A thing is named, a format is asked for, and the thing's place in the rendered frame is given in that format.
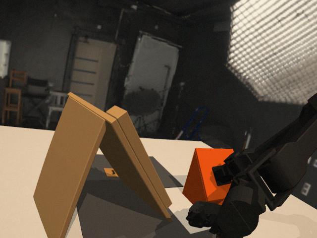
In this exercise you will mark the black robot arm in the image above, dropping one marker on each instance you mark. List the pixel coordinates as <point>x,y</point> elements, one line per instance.
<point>281,161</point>

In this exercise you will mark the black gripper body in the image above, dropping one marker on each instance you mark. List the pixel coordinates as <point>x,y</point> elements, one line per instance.
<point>221,234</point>

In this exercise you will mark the orange letter tile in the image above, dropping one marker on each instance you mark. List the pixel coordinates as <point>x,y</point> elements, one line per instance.
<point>110,173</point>

